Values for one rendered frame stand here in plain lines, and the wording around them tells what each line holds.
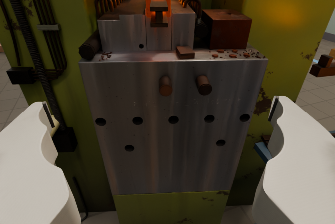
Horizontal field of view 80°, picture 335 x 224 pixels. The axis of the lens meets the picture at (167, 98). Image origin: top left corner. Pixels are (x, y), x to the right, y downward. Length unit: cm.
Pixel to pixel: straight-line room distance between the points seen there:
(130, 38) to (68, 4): 22
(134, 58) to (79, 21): 25
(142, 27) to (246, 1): 30
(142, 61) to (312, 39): 53
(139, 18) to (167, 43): 8
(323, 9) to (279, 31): 12
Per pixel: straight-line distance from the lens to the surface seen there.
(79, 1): 61
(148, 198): 73
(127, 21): 45
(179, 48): 44
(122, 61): 41
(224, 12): 54
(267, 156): 61
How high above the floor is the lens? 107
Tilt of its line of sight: 33 degrees down
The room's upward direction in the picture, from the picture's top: straight up
